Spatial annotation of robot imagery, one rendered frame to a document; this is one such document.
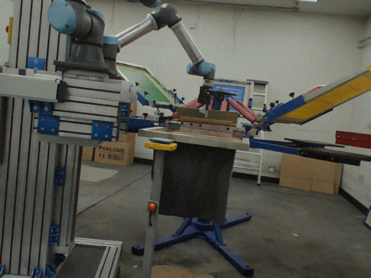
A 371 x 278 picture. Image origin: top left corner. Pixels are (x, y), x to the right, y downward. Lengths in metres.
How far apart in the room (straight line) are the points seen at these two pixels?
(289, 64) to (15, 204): 5.50
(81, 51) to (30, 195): 0.74
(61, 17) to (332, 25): 5.80
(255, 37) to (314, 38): 0.99
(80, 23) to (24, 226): 1.01
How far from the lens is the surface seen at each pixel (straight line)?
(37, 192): 1.90
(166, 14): 2.26
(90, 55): 1.61
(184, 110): 2.47
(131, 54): 7.01
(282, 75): 6.65
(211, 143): 1.87
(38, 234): 1.96
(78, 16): 1.54
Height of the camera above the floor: 1.13
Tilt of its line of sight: 5 degrees down
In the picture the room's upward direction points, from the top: 7 degrees clockwise
